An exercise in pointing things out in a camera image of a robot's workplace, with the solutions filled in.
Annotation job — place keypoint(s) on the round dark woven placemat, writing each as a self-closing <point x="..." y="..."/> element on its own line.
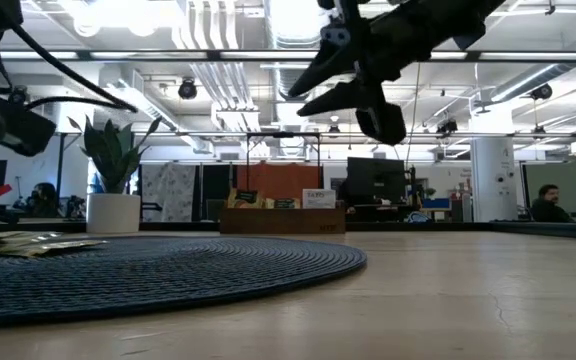
<point x="143" y="280"/>

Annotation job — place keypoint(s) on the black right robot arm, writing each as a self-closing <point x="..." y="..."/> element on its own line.
<point x="433" y="25"/>

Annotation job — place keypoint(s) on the black ceiling spotlight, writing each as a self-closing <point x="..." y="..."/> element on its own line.
<point x="447" y="126"/>
<point x="541" y="92"/>
<point x="187" y="90"/>
<point x="19" y="94"/>

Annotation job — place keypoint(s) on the white orange Tazo tea bag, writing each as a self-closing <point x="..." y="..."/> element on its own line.
<point x="319" y="198"/>

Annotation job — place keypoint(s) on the blue box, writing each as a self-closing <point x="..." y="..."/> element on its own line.
<point x="435" y="204"/>

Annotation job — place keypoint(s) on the patterned white cloth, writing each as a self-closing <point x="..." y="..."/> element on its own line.
<point x="168" y="192"/>

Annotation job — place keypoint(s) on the white round pillar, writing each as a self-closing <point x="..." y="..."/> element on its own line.
<point x="493" y="180"/>

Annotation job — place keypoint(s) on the wooden tea organizer box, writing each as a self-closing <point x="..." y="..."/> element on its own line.
<point x="278" y="222"/>

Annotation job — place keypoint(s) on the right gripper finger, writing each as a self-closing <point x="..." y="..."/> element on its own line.
<point x="325" y="67"/>
<point x="348" y="97"/>

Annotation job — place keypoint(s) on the snake plant in white pot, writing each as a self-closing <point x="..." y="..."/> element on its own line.
<point x="113" y="212"/>

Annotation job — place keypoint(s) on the green lemon tea bag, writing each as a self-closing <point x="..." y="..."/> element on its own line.
<point x="3" y="236"/>
<point x="284" y="204"/>

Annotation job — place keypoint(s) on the person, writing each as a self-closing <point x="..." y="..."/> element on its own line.
<point x="43" y="200"/>
<point x="548" y="206"/>

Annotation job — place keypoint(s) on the black computer monitor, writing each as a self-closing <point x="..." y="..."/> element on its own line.
<point x="375" y="180"/>

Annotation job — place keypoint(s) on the black metal stand frame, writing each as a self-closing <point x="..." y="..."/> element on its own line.
<point x="283" y="134"/>

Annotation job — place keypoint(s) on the orange partition panel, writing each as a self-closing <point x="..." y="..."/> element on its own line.
<point x="278" y="180"/>

